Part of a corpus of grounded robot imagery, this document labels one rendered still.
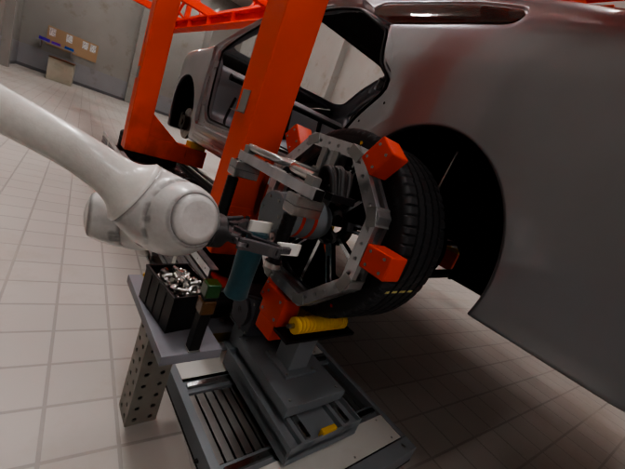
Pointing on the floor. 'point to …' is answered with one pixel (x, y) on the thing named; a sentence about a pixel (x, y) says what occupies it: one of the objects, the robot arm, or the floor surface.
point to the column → (142, 383)
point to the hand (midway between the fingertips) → (281, 238)
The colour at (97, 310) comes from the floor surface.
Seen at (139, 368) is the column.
